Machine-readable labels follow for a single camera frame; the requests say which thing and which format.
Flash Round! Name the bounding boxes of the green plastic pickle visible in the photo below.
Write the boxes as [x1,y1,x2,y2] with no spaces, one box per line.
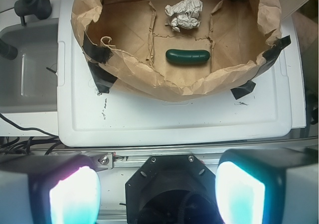
[165,49,210,65]

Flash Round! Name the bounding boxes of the black cable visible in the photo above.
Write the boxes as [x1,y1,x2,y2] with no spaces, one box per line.
[0,112,60,156]

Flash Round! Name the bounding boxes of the crumpled white paper ball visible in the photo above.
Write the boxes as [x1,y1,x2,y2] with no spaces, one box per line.
[164,0,203,32]

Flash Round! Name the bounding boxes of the black tape strip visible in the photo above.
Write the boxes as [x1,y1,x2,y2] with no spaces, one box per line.
[231,80,256,100]
[88,62,117,94]
[254,35,291,78]
[82,33,113,64]

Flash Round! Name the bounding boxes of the grey plastic tub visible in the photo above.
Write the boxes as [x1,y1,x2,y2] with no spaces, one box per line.
[0,18,58,113]

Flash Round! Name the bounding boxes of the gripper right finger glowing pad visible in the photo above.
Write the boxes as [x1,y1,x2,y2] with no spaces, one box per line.
[215,148,319,224]

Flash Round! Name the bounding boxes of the black clamp knob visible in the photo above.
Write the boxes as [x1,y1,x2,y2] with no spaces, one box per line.
[14,0,52,26]

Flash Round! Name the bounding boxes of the aluminium frame rail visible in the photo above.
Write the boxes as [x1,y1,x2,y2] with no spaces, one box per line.
[81,138,319,172]

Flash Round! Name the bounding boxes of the brown paper bag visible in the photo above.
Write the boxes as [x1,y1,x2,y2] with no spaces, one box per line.
[71,0,281,102]

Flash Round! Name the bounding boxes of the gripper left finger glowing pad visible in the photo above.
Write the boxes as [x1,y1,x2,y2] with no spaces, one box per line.
[0,155,101,224]

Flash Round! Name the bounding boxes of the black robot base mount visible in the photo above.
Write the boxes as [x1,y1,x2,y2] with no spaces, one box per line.
[125,164,223,224]

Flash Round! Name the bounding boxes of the black tube end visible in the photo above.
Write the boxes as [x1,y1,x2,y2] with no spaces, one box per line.
[0,39,18,60]

